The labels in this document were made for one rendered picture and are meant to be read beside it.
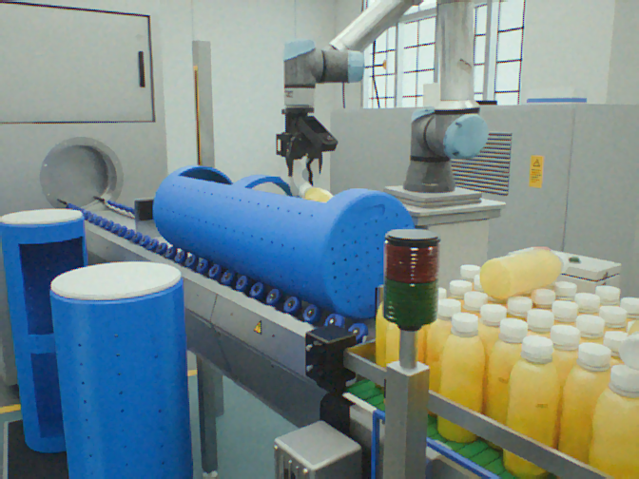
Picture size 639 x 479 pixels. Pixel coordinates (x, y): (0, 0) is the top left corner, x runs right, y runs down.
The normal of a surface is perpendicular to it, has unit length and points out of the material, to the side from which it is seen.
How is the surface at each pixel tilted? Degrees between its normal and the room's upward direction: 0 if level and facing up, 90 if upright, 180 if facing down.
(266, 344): 71
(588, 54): 90
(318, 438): 0
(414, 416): 90
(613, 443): 90
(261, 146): 90
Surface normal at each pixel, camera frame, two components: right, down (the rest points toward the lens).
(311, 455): 0.00, -0.98
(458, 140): 0.32, 0.36
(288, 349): -0.75, -0.21
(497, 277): -0.81, 0.15
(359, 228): 0.62, 0.16
